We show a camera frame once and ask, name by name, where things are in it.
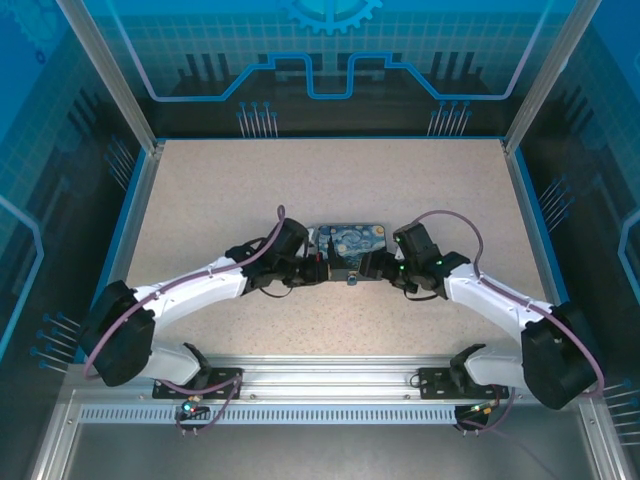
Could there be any starry night print box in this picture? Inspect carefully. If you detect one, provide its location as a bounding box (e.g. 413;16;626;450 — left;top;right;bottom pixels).
315;222;390;285

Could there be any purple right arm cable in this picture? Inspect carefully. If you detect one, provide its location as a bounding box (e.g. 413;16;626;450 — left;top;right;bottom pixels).
414;209;606;436

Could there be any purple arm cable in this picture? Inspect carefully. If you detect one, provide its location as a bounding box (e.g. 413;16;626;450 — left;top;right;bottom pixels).
414;209;606;436
82;204;246;436

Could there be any aluminium mounting rail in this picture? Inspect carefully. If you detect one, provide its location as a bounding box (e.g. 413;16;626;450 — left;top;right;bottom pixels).
64;353;597;402

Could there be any aluminium table side rail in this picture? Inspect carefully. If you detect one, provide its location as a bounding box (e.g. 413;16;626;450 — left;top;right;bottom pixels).
82;141;167;362
501;139;572;361

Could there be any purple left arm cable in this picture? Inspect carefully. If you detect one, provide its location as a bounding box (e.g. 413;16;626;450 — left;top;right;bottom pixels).
82;204;246;436

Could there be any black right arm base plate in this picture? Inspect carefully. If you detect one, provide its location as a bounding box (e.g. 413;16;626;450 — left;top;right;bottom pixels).
417;367;510;401

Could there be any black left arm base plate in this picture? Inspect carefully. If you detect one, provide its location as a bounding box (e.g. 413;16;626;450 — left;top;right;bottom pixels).
152;367;245;401

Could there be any slotted grey cable duct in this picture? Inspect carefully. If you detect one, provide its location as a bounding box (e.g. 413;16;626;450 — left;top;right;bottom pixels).
78;403;479;425

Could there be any cable connector with orange wires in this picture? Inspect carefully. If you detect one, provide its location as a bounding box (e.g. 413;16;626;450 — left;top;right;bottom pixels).
467;399;501;420

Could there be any cable connector with green light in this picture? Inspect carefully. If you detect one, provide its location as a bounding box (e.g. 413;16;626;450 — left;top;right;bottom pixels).
179;397;209;421

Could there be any aluminium frame post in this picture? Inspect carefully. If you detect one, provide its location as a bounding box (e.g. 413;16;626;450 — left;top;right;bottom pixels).
501;0;592;154
54;0;167;152

